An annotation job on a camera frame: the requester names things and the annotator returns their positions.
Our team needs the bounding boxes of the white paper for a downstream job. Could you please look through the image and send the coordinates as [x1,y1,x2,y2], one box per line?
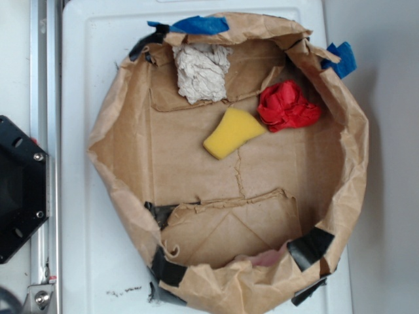
[172,43,233,105]

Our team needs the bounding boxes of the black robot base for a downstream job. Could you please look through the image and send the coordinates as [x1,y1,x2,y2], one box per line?
[1,115,48,264]

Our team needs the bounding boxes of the crumpled red paper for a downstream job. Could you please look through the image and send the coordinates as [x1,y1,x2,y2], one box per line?
[257,80,321,133]

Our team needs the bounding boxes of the brown paper bag tray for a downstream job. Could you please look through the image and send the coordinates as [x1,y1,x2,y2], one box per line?
[88,12,369,313]

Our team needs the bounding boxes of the yellow sponge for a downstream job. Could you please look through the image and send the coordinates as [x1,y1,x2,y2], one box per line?
[203,107,266,160]

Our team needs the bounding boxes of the pink paper scrap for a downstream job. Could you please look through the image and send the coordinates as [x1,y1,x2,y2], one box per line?
[247,242,288,267]

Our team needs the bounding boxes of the blue tape piece top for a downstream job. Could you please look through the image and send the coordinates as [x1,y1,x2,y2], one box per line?
[147,16,230,35]

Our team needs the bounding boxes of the blue tape piece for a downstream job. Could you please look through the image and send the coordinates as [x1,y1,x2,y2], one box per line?
[321,42,357,79]
[147,16,230,35]

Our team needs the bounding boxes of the white plastic board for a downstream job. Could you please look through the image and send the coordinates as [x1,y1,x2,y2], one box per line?
[61,1,344,313]

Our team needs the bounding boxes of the blue tape piece right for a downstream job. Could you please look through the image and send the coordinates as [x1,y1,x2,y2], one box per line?
[321,42,357,79]

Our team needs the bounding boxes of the aluminium frame rail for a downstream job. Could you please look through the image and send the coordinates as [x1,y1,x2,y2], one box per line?
[27,1,65,313]

